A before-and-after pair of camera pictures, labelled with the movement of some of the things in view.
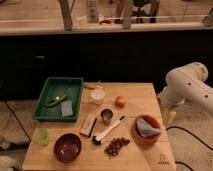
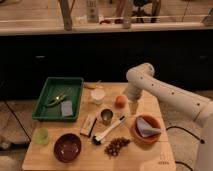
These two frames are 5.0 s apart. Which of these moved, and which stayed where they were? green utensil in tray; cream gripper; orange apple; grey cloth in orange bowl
Moved: cream gripper
Stayed: orange apple; grey cloth in orange bowl; green utensil in tray
